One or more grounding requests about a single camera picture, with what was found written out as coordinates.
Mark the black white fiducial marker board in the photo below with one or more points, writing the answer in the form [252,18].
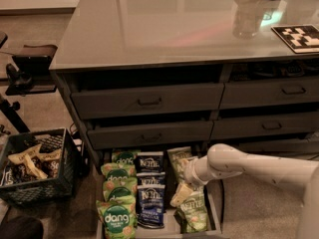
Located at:
[300,39]

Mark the rear green dang bag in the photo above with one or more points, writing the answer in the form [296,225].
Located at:
[127,156]

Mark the front green kettle chip bag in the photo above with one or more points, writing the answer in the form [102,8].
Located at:
[192,214]

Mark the front green dang bag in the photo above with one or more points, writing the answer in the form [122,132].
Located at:
[118,217]

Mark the middle left grey drawer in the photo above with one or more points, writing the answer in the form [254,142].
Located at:
[150,134]

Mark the grey counter cabinet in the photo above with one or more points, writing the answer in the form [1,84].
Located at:
[121,44]

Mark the dark green plastic crate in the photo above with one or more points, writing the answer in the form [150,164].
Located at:
[20,189]

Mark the middle right grey drawer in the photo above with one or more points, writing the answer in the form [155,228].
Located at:
[265,125]

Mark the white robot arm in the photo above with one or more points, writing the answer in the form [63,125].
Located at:
[223,161]

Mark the black stand with tray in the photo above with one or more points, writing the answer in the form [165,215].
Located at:
[30,77]

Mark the blue kettle chip bag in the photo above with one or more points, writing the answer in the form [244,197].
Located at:
[150,161]
[150,178]
[151,204]

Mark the dark snack bag in crate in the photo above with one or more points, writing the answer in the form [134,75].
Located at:
[51,162]

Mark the tan snack bag in crate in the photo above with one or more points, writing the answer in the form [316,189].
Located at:
[25,157]

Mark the top left grey drawer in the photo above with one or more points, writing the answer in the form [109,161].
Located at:
[147,101]

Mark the dark round object bottom left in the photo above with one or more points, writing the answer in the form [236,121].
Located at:
[22,227]

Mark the rear green kettle chip bag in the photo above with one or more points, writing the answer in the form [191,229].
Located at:
[178,153]

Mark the top right grey drawer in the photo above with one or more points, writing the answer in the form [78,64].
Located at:
[261,93]

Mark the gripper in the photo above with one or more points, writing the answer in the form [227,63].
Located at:
[190,172]

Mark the open bottom left drawer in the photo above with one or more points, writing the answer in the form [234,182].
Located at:
[170,229]

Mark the green dang bag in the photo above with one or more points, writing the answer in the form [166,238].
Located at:
[113,189]
[116,171]
[127,156]
[118,217]

